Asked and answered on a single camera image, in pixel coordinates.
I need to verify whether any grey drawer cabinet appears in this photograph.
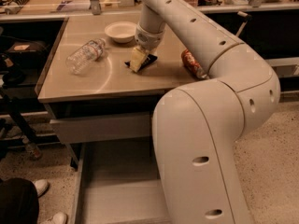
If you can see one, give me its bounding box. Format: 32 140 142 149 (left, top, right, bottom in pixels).
36 11 196 164

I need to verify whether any clear plastic water bottle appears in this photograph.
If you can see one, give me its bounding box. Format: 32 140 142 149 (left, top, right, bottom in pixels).
65 38 106 75

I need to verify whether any white bowl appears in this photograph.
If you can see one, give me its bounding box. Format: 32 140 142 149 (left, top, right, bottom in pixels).
105 21 136 44

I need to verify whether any person's dark trouser leg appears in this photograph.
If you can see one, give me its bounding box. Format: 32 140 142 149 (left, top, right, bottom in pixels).
0 178 39 224

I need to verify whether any white sneaker lower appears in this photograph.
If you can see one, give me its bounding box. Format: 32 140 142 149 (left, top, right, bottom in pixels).
41 212 67 224

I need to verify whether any grey top drawer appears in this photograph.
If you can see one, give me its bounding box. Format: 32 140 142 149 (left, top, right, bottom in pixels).
50 112 151 144

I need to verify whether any orange soda can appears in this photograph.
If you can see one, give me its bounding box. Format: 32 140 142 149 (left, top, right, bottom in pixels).
181 49 209 79

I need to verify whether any black rxbar chocolate bar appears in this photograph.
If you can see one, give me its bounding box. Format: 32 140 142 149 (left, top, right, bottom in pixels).
124 53 159 72

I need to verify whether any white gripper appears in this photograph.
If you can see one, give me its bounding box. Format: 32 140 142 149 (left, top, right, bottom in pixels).
130 25 164 72

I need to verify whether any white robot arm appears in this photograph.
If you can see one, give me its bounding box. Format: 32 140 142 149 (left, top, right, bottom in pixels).
135 0 280 224

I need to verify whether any black tripod stand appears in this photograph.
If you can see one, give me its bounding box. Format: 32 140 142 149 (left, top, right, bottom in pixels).
0 91 42 161

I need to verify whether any open grey middle drawer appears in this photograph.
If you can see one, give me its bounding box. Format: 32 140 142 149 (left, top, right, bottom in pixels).
70 137 171 224

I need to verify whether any black bag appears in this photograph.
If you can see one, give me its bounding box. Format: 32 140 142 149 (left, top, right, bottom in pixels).
5 41 48 69

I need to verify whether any white stick with black handle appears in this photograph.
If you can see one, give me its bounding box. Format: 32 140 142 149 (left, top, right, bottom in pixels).
235 11 251 36

